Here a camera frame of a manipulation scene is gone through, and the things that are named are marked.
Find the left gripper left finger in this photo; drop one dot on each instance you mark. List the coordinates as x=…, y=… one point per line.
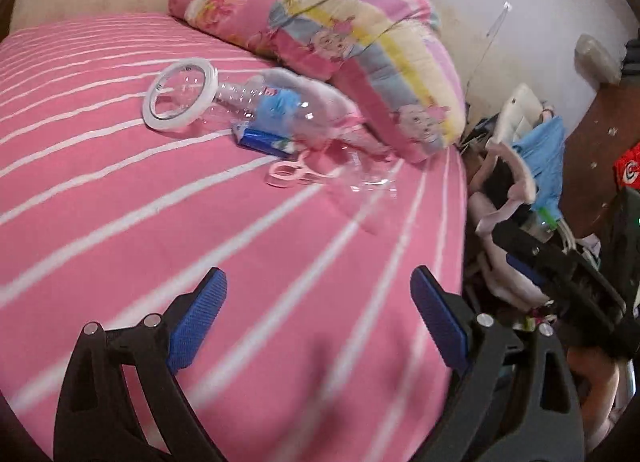
x=120, y=398

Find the clear crushed plastic bottle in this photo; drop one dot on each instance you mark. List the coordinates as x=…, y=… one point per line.
x=289, y=118

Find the person's right hand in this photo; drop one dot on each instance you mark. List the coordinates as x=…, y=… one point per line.
x=603, y=376

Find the brown wooden wardrobe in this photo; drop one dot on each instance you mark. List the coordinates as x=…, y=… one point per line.
x=610, y=127

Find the pink striped bed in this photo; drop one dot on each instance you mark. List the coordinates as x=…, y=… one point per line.
x=318, y=353

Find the white office chair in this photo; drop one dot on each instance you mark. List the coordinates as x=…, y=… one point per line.
x=504, y=189

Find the blue cloth on chair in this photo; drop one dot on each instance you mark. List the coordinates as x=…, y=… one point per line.
x=542, y=150

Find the colourful folded quilt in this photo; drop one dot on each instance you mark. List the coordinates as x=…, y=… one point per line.
x=385, y=55

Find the red printed bag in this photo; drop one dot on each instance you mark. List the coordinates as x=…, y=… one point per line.
x=627, y=169

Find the blue white small packet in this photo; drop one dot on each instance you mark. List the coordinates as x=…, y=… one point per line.
x=268, y=143

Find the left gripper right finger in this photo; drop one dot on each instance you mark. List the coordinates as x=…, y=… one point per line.
x=512, y=399

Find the white tape roll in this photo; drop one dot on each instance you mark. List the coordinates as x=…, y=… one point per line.
x=180, y=95

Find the clear jar green label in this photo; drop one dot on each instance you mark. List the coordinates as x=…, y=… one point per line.
x=542, y=222

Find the clear plastic bag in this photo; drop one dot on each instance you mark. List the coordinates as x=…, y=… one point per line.
x=357, y=175

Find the pink plastic clothes clip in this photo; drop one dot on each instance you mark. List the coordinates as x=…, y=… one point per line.
x=286, y=174

